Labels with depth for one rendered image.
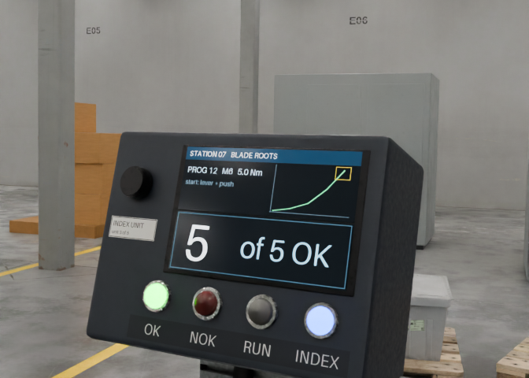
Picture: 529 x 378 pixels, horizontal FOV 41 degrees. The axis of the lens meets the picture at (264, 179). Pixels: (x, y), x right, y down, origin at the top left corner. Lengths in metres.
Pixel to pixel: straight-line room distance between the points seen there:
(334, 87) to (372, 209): 7.56
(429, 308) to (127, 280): 3.03
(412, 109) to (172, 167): 7.33
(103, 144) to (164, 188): 7.94
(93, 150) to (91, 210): 0.72
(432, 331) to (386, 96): 4.67
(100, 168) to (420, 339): 5.61
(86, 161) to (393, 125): 3.60
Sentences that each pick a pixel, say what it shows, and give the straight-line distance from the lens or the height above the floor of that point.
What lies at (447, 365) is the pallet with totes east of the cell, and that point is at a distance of 3.65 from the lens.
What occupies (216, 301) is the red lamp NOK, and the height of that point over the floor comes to 1.12.
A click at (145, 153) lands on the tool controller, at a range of 0.64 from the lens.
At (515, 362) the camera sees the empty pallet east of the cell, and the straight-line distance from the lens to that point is 3.81.
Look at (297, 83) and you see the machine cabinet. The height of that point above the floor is 1.84.
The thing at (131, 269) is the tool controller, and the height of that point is 1.13.
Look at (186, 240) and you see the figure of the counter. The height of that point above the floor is 1.16.
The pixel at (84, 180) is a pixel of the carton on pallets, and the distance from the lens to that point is 8.64.
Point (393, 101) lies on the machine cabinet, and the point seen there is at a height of 1.63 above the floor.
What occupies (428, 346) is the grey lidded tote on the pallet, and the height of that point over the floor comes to 0.22.
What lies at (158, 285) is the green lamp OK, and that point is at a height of 1.13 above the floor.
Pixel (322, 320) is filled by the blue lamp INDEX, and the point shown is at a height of 1.12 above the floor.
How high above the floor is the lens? 1.25
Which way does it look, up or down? 4 degrees down
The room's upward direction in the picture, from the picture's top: 1 degrees clockwise
